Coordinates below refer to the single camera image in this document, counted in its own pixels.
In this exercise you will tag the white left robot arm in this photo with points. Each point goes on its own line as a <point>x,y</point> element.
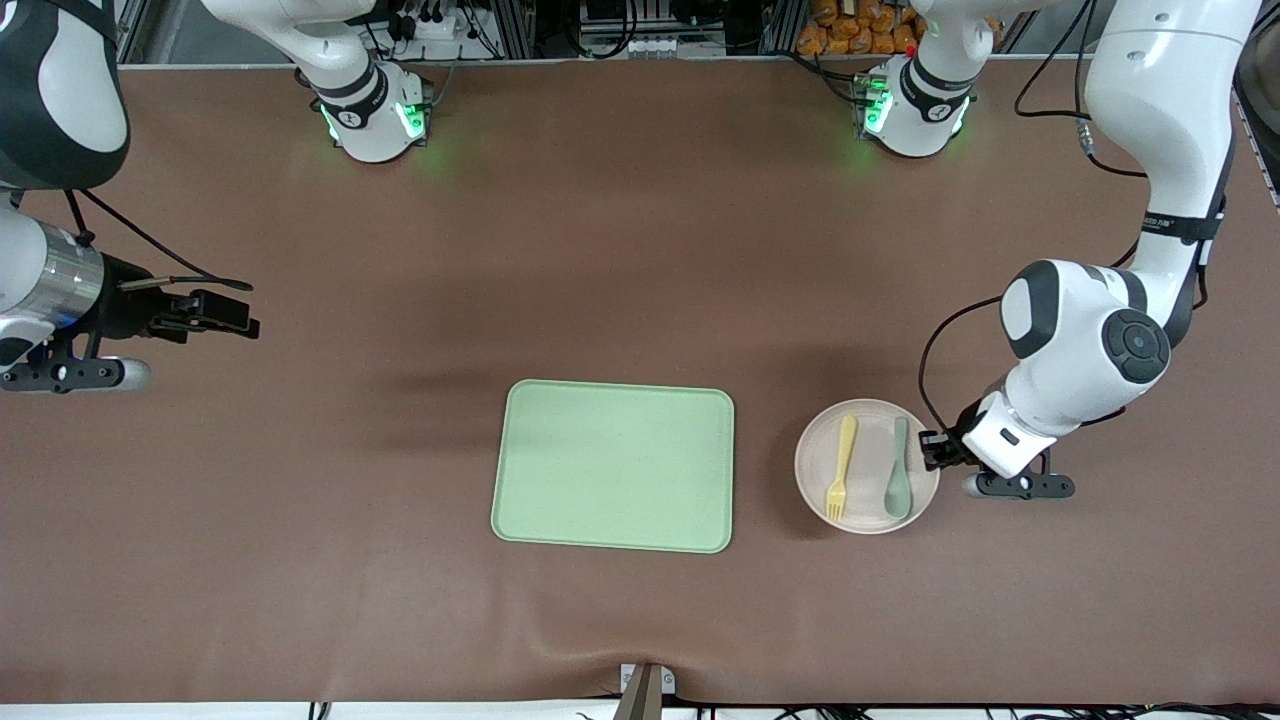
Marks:
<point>1160,100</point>

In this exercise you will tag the grey metal camera mount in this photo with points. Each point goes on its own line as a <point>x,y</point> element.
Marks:
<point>645,695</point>

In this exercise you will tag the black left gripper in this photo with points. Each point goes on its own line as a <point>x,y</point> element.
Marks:
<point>948,447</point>

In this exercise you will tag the white power strip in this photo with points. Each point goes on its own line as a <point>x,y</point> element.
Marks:
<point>440,28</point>

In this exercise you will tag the teal green plastic spoon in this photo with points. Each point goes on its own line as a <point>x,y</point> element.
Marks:
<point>897,495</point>

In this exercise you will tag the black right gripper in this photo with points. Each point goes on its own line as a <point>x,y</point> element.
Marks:
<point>128,304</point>

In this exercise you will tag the white terminal block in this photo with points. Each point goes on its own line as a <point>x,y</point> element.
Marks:
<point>630,45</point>

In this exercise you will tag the yellow plastic fork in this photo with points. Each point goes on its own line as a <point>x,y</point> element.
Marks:
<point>846,440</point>

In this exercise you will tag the round beige plate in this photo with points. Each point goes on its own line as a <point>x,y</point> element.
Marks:
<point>870,470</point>

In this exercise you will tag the light green rectangular tray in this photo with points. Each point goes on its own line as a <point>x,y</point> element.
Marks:
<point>612,466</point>

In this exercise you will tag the orange snack packets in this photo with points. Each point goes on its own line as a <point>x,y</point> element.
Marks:
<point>850,30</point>

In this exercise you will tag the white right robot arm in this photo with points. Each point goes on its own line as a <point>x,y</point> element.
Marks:
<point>60,100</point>

